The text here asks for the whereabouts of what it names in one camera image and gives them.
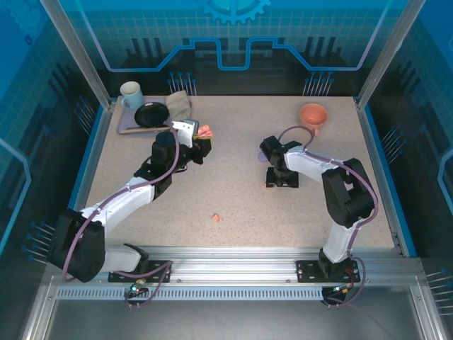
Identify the pink speckled ceramic mug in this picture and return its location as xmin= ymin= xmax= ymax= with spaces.
xmin=299 ymin=103 xmax=329 ymax=137

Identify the beige folded cloth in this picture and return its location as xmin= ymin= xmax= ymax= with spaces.
xmin=165 ymin=90 xmax=194 ymax=123

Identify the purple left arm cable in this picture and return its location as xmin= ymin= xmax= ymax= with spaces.
xmin=62 ymin=127 xmax=180 ymax=310

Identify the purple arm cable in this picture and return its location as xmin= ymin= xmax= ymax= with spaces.
xmin=62 ymin=127 xmax=180 ymax=310
xmin=278 ymin=125 xmax=379 ymax=309

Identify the black round plate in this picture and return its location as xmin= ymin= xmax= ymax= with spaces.
xmin=134 ymin=101 xmax=170 ymax=128

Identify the light blue mug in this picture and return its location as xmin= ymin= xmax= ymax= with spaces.
xmin=119 ymin=81 xmax=145 ymax=111

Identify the slotted grey cable duct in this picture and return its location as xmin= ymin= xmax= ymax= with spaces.
xmin=55 ymin=286 xmax=328 ymax=302

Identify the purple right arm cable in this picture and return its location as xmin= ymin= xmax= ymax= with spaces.
xmin=278 ymin=125 xmax=379 ymax=309

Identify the small connector with LED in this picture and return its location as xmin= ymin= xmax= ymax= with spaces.
xmin=331 ymin=283 xmax=356 ymax=298
xmin=127 ymin=279 xmax=149 ymax=298

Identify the aluminium side rail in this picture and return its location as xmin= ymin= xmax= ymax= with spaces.
xmin=353 ymin=98 xmax=408 ymax=256
xmin=58 ymin=101 xmax=120 ymax=258

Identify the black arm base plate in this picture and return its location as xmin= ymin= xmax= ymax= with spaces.
xmin=295 ymin=259 xmax=361 ymax=284
xmin=108 ymin=259 xmax=173 ymax=284

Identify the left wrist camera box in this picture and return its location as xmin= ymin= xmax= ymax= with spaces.
xmin=171 ymin=119 xmax=202 ymax=149

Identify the lavender serving tray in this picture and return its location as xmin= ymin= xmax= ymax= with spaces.
xmin=116 ymin=95 xmax=174 ymax=135

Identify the aluminium frame post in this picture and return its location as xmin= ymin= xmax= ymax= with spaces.
xmin=355 ymin=0 xmax=425 ymax=111
xmin=40 ymin=0 xmax=115 ymax=111

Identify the grey metal lower shelf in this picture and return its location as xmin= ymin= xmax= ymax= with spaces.
xmin=45 ymin=299 xmax=425 ymax=340

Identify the aluminium front mounting rail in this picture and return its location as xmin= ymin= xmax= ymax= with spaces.
xmin=65 ymin=246 xmax=424 ymax=288

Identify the wooden handled knife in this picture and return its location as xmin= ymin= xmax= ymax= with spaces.
xmin=120 ymin=126 xmax=171 ymax=135

